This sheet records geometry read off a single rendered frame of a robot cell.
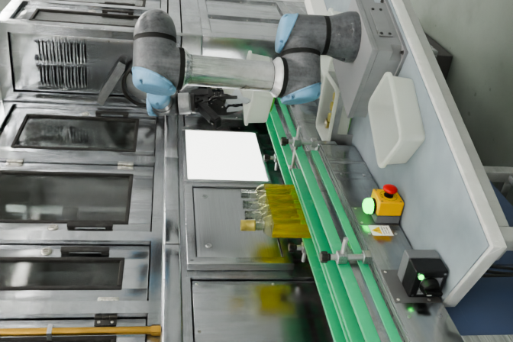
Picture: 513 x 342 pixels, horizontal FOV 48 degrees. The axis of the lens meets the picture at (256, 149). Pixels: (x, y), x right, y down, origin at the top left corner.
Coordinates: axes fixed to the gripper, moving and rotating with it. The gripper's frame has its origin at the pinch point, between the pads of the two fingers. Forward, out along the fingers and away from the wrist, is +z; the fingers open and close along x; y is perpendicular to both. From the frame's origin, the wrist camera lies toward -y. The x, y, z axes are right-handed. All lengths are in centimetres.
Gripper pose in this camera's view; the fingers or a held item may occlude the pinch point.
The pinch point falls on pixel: (247, 103)
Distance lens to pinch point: 205.6
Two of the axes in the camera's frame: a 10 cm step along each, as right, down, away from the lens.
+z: 10.0, -0.7, 0.4
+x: 0.2, 6.7, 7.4
